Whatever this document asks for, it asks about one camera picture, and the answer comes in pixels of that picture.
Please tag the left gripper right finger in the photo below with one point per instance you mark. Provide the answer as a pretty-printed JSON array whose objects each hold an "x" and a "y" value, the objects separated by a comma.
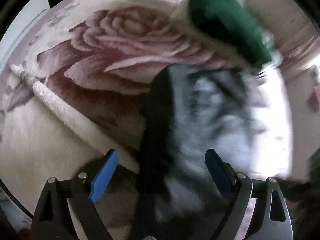
[{"x": 257, "y": 208}]

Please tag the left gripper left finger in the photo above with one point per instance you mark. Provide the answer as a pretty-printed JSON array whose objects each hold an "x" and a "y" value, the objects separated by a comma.
[{"x": 52, "y": 217}]

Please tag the black leather jacket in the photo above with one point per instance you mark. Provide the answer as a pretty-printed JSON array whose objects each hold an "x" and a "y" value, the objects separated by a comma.
[{"x": 188, "y": 112}]

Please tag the rose pattern bed blanket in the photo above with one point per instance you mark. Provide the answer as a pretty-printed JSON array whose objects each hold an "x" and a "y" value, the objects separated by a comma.
[{"x": 77, "y": 84}]

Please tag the white wardrobe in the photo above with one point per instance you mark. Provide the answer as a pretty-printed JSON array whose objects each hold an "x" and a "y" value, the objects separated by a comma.
[{"x": 32, "y": 12}]

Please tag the green sweatshirt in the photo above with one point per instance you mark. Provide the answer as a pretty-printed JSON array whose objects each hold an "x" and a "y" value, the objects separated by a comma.
[{"x": 229, "y": 22}]

